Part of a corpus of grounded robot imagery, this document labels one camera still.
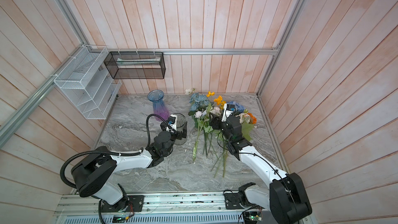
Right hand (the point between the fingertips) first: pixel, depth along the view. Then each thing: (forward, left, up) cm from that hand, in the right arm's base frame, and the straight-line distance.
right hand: (214, 113), depth 83 cm
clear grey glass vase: (-5, +18, -3) cm, 19 cm away
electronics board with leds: (-44, -18, -21) cm, 52 cm away
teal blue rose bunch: (+16, +9, -8) cm, 20 cm away
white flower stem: (+36, +18, -19) cm, 45 cm away
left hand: (-4, +19, -4) cm, 20 cm away
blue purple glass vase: (+9, +33, -7) cm, 35 cm away
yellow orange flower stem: (+12, -4, -4) cm, 13 cm away
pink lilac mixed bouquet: (-1, +5, -17) cm, 18 cm away
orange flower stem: (+7, -28, -15) cm, 32 cm away
